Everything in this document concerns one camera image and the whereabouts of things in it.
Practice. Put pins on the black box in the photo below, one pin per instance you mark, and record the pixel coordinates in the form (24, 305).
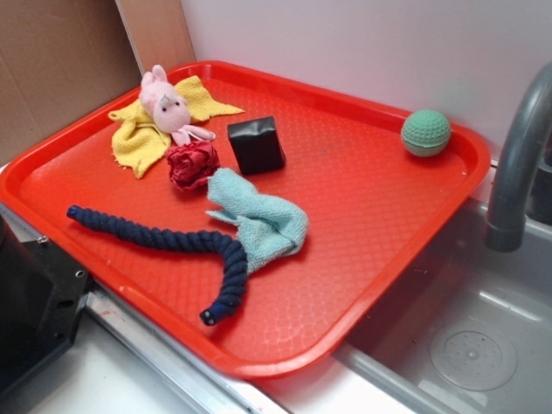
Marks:
(256, 145)

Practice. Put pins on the red plastic tray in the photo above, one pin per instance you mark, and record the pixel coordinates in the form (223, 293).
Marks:
(372, 208)

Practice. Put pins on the light blue cloth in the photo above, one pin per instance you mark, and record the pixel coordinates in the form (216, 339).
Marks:
(268, 227)

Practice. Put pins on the red crumpled cloth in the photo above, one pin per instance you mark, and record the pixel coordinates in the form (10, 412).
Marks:
(190, 166)

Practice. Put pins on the pink plush bunny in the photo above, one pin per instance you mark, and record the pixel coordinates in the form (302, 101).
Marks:
(169, 109)

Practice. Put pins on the yellow cloth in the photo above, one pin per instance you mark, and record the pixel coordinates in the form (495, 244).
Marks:
(138, 143)

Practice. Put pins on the green dimpled ball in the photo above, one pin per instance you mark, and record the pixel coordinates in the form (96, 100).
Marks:
(425, 133)

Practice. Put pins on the grey plastic sink basin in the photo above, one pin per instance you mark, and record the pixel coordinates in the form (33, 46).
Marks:
(463, 329)

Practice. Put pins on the grey toy faucet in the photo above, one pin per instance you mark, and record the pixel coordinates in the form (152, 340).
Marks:
(522, 183)

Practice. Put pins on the brown cardboard panel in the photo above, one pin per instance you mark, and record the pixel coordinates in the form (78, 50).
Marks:
(60, 60)

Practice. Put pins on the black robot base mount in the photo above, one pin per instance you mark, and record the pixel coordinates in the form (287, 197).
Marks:
(43, 292)

